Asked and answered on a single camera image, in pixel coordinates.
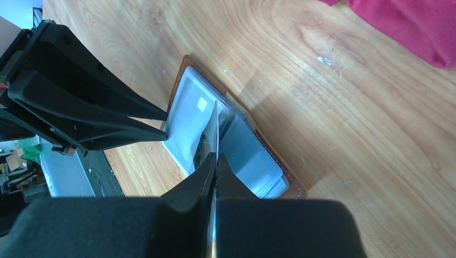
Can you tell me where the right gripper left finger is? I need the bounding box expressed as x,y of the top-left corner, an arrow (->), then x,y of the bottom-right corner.
1,153 -> 217,257

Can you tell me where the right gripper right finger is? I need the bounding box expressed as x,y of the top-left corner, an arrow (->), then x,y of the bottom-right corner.
216,155 -> 366,257

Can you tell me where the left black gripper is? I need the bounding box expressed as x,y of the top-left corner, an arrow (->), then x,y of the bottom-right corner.
1,20 -> 168,156

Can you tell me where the black credit card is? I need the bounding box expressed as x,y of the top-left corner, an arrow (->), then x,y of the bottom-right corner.
163,74 -> 220,175

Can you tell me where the brown leather card holder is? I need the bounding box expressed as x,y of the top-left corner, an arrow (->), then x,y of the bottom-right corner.
161,55 -> 307,199

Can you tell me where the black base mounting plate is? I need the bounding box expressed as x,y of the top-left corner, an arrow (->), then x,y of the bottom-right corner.
77,149 -> 125,197

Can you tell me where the crumpled pink cloth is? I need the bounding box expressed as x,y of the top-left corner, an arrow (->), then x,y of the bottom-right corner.
318,0 -> 456,71

